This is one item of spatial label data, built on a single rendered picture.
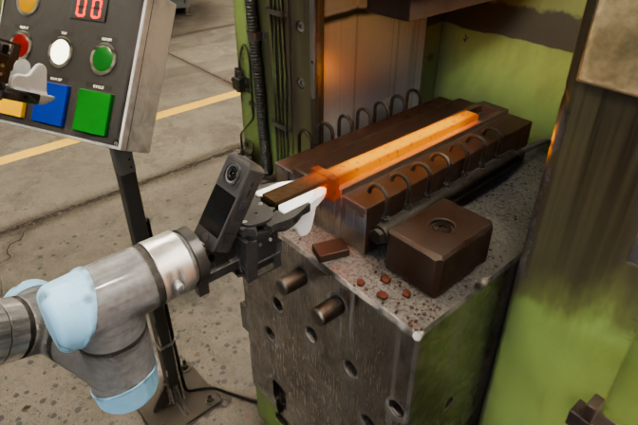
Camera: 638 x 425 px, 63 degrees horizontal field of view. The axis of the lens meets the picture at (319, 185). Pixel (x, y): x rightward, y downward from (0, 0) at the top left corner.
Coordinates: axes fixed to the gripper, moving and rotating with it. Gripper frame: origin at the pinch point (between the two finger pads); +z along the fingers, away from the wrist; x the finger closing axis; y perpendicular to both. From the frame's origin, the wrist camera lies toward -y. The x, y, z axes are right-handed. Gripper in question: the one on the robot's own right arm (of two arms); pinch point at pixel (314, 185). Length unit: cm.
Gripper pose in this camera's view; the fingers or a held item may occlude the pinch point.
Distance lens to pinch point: 71.2
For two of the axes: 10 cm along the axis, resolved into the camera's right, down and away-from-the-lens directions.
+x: 6.6, 3.9, -6.4
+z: 7.5, -3.4, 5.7
